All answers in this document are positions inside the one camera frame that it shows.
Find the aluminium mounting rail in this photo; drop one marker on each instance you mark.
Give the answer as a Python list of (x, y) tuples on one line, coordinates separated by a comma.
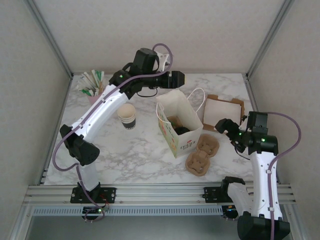
[(160, 193)]

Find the stack of paper cups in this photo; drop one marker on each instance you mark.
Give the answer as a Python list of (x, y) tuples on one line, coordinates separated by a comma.
[(126, 112)]

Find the aluminium table side rail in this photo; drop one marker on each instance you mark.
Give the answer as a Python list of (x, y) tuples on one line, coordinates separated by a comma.
[(257, 105), (56, 120)]

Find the white paper takeout bag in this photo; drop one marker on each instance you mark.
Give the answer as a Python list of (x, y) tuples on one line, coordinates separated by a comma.
[(186, 147)]

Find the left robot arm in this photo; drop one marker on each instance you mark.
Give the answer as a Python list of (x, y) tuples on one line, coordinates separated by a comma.
[(100, 112)]

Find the aluminium frame post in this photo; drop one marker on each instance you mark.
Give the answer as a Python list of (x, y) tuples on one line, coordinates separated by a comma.
[(50, 40), (270, 40)]

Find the coffee cup with black lid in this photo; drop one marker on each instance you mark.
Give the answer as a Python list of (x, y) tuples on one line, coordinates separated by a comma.
[(182, 131)]

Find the wooden stirrer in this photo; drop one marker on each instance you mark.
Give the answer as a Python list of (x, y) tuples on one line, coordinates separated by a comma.
[(99, 88)]

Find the brown pulp cup carrier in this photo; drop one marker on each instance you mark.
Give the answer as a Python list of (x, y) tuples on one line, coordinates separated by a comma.
[(172, 120), (202, 157)]

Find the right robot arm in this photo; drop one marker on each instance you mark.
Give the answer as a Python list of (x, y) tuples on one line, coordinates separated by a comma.
[(262, 180)]

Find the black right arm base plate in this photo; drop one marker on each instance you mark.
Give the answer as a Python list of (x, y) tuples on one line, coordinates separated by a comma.
[(212, 195)]

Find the brown cardboard tray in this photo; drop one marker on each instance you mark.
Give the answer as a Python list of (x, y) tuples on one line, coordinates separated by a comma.
[(241, 110)]

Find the aluminium frame leg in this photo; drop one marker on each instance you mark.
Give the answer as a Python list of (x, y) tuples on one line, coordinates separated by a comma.
[(21, 222), (296, 220)]

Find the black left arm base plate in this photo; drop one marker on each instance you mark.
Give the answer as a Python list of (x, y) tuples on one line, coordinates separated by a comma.
[(107, 195)]

